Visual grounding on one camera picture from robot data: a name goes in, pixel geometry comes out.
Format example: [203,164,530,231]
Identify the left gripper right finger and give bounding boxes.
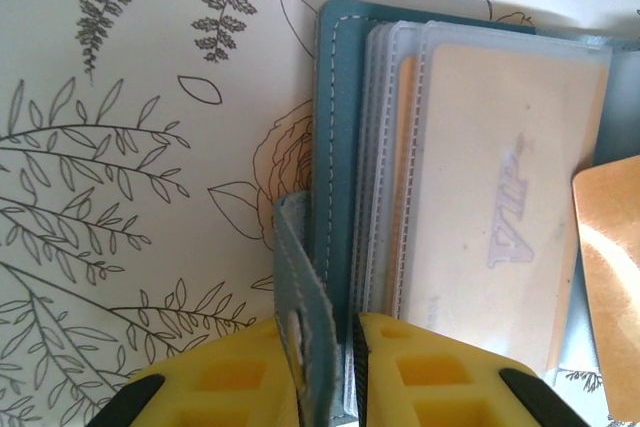
[349,311,587,427]

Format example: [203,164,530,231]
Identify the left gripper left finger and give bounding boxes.
[87,316,302,427]

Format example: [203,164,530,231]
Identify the shiny gold card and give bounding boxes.
[571,155,640,421]

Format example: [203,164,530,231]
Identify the cream VIP card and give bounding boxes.
[430,43,610,373]

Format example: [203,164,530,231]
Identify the blue card holder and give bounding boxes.
[272,0,640,427]

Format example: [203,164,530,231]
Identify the orange card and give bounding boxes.
[397,54,420,301]

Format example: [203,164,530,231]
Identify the floral patterned table cover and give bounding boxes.
[0,0,640,427]

